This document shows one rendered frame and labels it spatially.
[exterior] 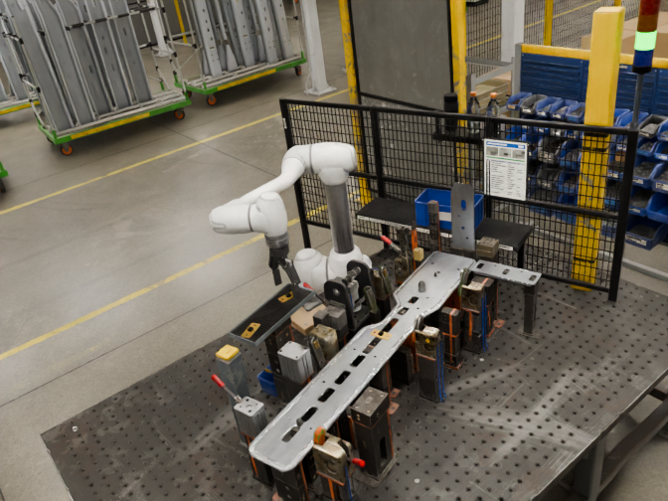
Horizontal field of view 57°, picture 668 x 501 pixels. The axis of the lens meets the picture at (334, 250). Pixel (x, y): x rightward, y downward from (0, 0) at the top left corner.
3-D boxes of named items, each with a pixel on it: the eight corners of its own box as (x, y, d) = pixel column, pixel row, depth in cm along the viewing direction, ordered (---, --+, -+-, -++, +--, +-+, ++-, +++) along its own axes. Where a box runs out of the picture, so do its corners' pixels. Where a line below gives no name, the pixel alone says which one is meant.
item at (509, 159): (527, 203, 291) (529, 141, 275) (482, 195, 303) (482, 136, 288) (528, 201, 292) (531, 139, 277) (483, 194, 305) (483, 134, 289)
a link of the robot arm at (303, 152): (278, 154, 266) (308, 152, 264) (285, 140, 281) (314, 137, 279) (282, 182, 272) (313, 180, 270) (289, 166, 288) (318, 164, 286)
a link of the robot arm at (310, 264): (297, 280, 322) (291, 245, 311) (332, 278, 319) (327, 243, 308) (293, 298, 308) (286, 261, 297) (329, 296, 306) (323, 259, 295)
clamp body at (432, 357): (439, 408, 246) (435, 341, 228) (413, 398, 252) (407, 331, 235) (449, 394, 252) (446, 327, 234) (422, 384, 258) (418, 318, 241)
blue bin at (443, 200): (473, 233, 296) (472, 209, 289) (415, 224, 310) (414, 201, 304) (484, 218, 307) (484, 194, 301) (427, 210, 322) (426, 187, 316)
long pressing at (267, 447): (294, 479, 189) (293, 475, 188) (242, 450, 201) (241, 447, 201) (479, 261, 281) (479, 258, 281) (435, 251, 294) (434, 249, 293)
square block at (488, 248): (492, 311, 295) (492, 247, 277) (476, 306, 299) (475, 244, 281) (498, 302, 300) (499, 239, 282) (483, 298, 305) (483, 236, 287)
